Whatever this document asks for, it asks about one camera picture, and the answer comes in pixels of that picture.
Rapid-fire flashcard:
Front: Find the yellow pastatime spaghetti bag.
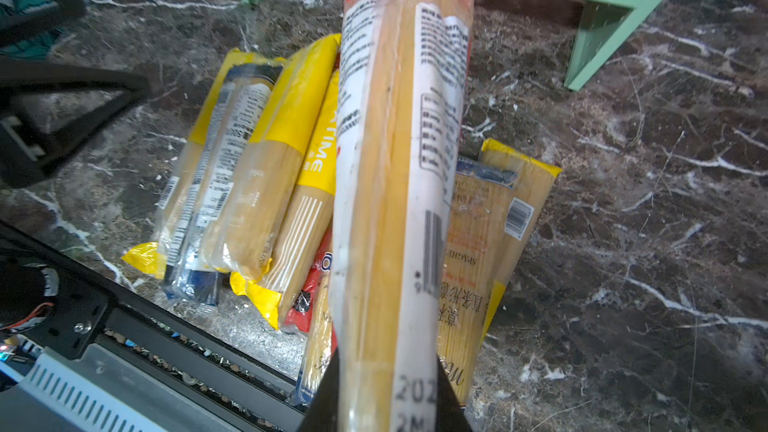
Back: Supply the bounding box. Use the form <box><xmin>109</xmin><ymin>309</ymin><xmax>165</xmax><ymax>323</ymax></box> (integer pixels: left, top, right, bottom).
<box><xmin>230</xmin><ymin>71</ymin><xmax>339</xmax><ymax>330</ymax></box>

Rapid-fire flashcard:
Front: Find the red-ended spaghetti bag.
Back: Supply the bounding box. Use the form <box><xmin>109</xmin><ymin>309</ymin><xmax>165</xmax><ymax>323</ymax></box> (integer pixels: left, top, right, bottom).
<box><xmin>330</xmin><ymin>0</ymin><xmax>474</xmax><ymax>431</ymax></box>

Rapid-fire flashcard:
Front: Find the white vented strip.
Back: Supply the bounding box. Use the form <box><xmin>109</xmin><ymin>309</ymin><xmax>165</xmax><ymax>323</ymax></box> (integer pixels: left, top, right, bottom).
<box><xmin>18</xmin><ymin>352</ymin><xmax>155</xmax><ymax>432</ymax></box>

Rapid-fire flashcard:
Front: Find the yellow spaghetti bag far right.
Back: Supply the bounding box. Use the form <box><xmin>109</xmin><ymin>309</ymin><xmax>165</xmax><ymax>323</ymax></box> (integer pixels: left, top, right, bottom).
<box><xmin>480</xmin><ymin>139</ymin><xmax>562</xmax><ymax>335</ymax></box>

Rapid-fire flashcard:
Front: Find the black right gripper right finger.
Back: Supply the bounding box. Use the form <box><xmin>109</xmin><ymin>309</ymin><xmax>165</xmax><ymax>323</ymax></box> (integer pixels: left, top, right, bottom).
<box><xmin>436</xmin><ymin>360</ymin><xmax>472</xmax><ymax>432</ymax></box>

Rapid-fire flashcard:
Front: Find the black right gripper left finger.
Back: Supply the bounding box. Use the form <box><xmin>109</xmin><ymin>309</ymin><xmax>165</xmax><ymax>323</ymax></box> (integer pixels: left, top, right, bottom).
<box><xmin>297</xmin><ymin>352</ymin><xmax>339</xmax><ymax>432</ymax></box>

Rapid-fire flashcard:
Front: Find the red spaghetti bag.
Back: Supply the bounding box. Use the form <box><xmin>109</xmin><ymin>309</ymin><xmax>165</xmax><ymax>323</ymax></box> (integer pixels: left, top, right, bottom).
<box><xmin>283</xmin><ymin>226</ymin><xmax>333</xmax><ymax>334</ymax></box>

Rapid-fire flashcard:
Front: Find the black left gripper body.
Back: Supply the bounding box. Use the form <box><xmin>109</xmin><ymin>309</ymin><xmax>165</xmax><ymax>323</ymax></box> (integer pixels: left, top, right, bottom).
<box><xmin>1</xmin><ymin>0</ymin><xmax>150</xmax><ymax>189</ymax></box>

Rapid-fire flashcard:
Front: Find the blue-ended chinese label spaghetti bag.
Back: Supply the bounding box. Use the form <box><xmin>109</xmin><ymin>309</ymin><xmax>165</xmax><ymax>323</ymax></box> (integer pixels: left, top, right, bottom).
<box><xmin>437</xmin><ymin>157</ymin><xmax>516</xmax><ymax>407</ymax></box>

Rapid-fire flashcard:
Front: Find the yellow-top spaghetti bag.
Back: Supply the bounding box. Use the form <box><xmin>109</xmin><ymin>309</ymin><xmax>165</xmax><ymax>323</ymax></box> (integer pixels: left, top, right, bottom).
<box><xmin>200</xmin><ymin>34</ymin><xmax>341</xmax><ymax>280</ymax></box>

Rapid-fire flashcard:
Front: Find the yellow spaghetti bag far left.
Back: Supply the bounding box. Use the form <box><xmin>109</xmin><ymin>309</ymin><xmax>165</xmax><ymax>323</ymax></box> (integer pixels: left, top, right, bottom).
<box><xmin>122</xmin><ymin>48</ymin><xmax>285</xmax><ymax>280</ymax></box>

